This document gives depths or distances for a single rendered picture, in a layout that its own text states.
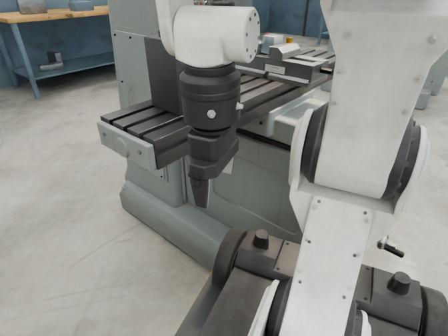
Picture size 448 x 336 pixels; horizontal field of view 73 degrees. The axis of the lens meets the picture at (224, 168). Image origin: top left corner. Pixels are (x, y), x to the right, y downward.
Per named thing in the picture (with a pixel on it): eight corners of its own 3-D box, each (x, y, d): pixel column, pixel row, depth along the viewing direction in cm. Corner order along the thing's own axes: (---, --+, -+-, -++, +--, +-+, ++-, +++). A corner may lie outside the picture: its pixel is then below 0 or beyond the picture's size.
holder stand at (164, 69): (233, 95, 95) (233, 25, 85) (180, 116, 81) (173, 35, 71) (205, 87, 102) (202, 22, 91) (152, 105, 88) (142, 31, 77)
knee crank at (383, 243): (405, 253, 100) (411, 239, 97) (400, 263, 96) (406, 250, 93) (340, 223, 112) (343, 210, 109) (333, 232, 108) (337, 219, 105)
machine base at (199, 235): (339, 245, 168) (347, 217, 158) (283, 325, 130) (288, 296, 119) (187, 169, 234) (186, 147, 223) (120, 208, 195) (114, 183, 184)
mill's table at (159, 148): (350, 70, 152) (353, 53, 148) (151, 174, 72) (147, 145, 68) (307, 63, 165) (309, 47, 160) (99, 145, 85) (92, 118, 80)
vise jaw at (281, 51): (299, 54, 113) (301, 43, 111) (282, 60, 105) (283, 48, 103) (285, 52, 117) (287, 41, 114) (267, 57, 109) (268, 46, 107)
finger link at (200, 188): (194, 202, 52) (191, 173, 48) (211, 207, 51) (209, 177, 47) (189, 208, 51) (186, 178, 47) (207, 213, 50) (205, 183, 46)
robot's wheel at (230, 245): (226, 308, 93) (226, 264, 82) (211, 302, 95) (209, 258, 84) (249, 261, 108) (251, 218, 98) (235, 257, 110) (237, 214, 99)
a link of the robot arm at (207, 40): (239, 109, 40) (241, 12, 33) (169, 99, 43) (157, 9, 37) (265, 82, 48) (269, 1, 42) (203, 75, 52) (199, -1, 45)
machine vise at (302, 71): (328, 79, 111) (333, 47, 105) (309, 88, 102) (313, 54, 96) (251, 63, 131) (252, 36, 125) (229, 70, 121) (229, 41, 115)
